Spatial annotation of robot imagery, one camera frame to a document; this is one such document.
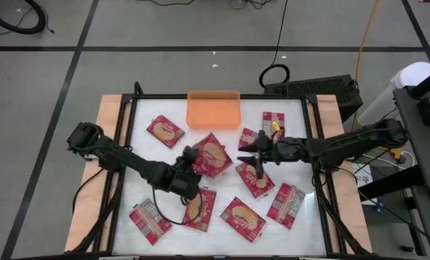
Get black pole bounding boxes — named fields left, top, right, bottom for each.
left=411, top=64, right=430, bottom=98

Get black looped floor cable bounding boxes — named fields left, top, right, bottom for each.
left=258, top=0, right=291, bottom=90

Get cardboard box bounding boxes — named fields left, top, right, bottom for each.
left=185, top=90, right=242, bottom=130

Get light wooden table board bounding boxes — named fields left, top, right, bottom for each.
left=63, top=94, right=374, bottom=254

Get yellow cable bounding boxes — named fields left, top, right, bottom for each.
left=351, top=0, right=380, bottom=131

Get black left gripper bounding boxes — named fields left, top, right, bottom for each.
left=160, top=145, right=203, bottom=202

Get dark grey desk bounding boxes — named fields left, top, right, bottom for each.
left=392, top=86, right=430, bottom=250

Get red popcorn bag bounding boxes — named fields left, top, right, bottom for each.
left=266, top=182, right=307, bottom=231
left=219, top=196, right=268, bottom=243
left=181, top=186, right=218, bottom=233
left=192, top=131, right=234, bottom=179
left=237, top=127, right=260, bottom=150
left=261, top=110, right=286, bottom=140
left=234, top=162, right=276, bottom=199
left=145, top=114, right=186, bottom=150
left=128, top=197, right=173, bottom=246

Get thick black vacuum hose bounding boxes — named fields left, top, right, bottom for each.
left=0, top=0, right=46, bottom=35

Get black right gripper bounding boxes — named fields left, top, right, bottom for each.
left=236, top=129, right=312, bottom=181

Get white round bin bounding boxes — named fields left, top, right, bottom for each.
left=357, top=61, right=430, bottom=127

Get black metal table frame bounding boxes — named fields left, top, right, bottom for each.
left=70, top=81, right=373, bottom=260

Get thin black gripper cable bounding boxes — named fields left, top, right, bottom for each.
left=151, top=183, right=204, bottom=227

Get white paper sheet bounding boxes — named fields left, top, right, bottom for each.
left=351, top=162, right=375, bottom=207

